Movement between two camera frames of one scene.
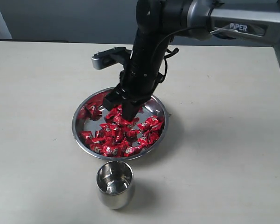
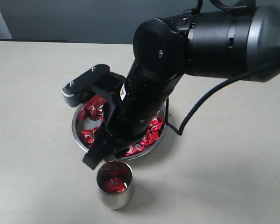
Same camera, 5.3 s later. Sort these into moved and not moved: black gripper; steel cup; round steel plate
Moved: black gripper
Not moved: steel cup; round steel plate
